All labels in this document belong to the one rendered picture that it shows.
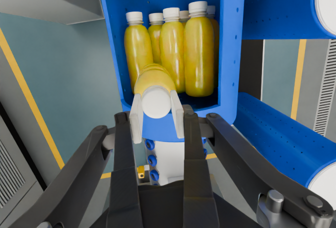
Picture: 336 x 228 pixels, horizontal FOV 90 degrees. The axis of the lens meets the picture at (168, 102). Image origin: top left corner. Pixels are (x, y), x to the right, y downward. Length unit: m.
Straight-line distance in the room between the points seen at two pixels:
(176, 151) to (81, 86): 1.17
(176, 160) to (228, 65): 0.52
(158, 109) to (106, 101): 1.45
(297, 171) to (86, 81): 1.56
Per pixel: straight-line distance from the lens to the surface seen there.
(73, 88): 1.71
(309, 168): 0.95
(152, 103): 0.22
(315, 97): 2.30
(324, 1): 0.65
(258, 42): 1.59
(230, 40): 0.32
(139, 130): 0.16
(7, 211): 2.04
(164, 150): 0.71
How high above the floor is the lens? 1.50
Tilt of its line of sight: 69 degrees down
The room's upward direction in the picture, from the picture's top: 166 degrees clockwise
